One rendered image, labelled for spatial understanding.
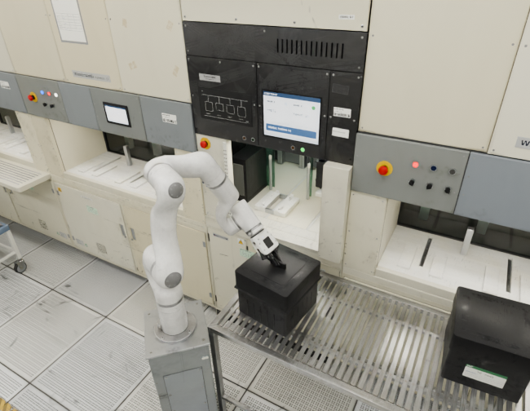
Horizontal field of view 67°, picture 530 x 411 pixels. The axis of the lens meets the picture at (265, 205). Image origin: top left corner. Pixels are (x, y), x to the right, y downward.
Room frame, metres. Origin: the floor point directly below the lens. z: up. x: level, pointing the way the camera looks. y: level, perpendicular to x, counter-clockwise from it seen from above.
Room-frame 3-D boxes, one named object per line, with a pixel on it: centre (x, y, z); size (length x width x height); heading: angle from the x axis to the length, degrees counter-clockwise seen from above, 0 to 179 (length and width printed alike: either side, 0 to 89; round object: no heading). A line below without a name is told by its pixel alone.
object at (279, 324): (1.38, -0.05, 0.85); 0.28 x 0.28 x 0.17; 52
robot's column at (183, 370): (1.26, 0.43, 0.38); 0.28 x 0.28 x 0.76; 15
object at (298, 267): (1.38, -0.05, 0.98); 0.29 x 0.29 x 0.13; 52
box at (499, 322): (1.04, -0.87, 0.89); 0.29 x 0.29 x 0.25; 64
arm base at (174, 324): (1.26, 0.43, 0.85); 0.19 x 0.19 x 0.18
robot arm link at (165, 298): (1.29, 0.44, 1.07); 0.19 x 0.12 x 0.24; 34
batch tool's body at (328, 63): (2.18, -0.23, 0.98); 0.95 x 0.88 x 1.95; 150
